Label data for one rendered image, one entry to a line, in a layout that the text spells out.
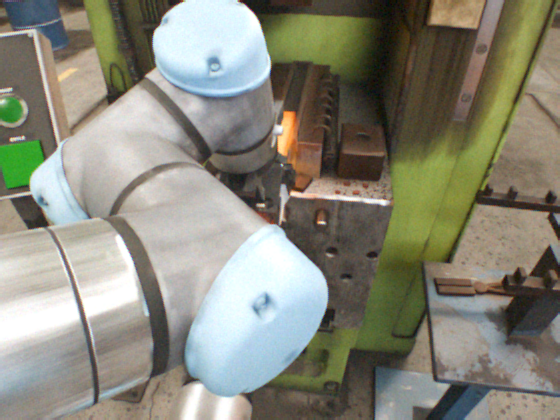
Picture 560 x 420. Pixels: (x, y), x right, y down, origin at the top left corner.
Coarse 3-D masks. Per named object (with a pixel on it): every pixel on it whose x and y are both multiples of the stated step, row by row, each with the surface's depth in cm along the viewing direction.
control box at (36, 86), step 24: (0, 48) 60; (24, 48) 61; (48, 48) 66; (0, 72) 60; (24, 72) 61; (48, 72) 64; (0, 96) 61; (24, 96) 62; (48, 96) 63; (0, 120) 61; (24, 120) 62; (48, 120) 63; (0, 144) 62; (48, 144) 64; (0, 168) 63; (0, 192) 63; (24, 192) 64
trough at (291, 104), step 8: (296, 64) 101; (304, 64) 101; (296, 72) 99; (304, 72) 99; (296, 80) 95; (304, 80) 95; (288, 88) 88; (296, 88) 91; (288, 96) 88; (296, 96) 88; (288, 104) 85; (296, 104) 85; (296, 112) 82
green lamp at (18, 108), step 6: (0, 102) 61; (6, 102) 61; (12, 102) 61; (18, 102) 62; (0, 108) 61; (6, 108) 61; (12, 108) 61; (18, 108) 62; (0, 114) 61; (6, 114) 61; (12, 114) 61; (18, 114) 62; (6, 120) 61; (12, 120) 62; (18, 120) 62
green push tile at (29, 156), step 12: (12, 144) 62; (24, 144) 62; (36, 144) 63; (0, 156) 62; (12, 156) 62; (24, 156) 63; (36, 156) 63; (12, 168) 63; (24, 168) 63; (36, 168) 64; (12, 180) 63; (24, 180) 63
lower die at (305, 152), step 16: (288, 64) 103; (272, 80) 94; (288, 80) 92; (320, 80) 94; (304, 96) 85; (304, 112) 81; (320, 112) 81; (304, 128) 75; (320, 128) 75; (304, 144) 71; (320, 144) 71; (288, 160) 74; (304, 160) 74; (320, 160) 73
